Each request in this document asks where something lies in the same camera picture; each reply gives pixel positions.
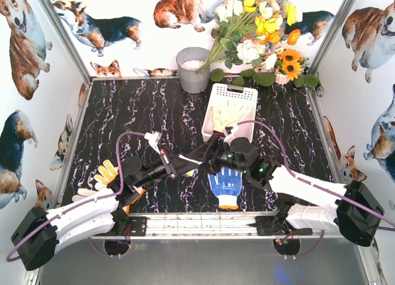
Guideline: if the blue dotted white glove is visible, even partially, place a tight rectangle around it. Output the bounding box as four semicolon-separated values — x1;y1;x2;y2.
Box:
208;167;243;210

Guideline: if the cream glove red cuff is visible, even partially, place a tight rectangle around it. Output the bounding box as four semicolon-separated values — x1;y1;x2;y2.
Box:
212;100;249;132

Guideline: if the orange palm white glove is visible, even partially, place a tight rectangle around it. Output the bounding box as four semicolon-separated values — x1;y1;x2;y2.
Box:
94;160;146;214

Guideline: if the white perforated storage basket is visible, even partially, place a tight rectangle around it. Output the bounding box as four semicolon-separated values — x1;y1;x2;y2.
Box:
201;83;258;141

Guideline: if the plain white knit glove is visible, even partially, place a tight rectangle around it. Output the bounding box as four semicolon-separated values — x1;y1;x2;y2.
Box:
178;154;202;177

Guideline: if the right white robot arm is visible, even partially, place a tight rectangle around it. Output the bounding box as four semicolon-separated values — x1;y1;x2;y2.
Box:
187;134;383;247

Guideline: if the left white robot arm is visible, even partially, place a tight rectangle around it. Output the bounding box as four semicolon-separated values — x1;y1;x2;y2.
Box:
11;148;204;271

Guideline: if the grey metal bucket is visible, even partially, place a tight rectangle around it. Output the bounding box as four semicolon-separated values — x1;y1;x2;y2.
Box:
176;47;210;94

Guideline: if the small sunflower pot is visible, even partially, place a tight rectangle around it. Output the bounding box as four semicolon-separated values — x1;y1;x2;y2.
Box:
274;48;309;85

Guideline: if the artificial flower bouquet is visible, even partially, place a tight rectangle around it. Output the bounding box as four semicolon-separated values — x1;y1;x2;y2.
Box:
201;0;303;70

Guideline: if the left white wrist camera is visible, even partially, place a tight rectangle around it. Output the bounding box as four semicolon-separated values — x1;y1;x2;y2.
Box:
144;131;162;154

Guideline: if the front aluminium rail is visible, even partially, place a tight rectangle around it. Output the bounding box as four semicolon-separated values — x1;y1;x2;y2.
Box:
34;213;340;240

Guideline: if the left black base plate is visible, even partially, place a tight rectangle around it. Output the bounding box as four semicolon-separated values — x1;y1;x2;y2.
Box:
96;216;148;236

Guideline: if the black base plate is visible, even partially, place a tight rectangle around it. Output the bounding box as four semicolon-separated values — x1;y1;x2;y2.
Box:
247;202;313;236
96;216;148;236

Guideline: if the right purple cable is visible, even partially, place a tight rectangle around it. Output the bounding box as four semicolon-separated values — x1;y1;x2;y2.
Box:
230;120;395;257

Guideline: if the purple cable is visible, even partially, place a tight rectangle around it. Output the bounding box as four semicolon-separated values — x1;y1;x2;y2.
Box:
230;120;395;257
6;131;148;263

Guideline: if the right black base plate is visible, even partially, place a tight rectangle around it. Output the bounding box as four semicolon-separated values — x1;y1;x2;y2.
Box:
247;202;313;236

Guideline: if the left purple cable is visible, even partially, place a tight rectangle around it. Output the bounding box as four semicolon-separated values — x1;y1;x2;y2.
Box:
6;131;148;263

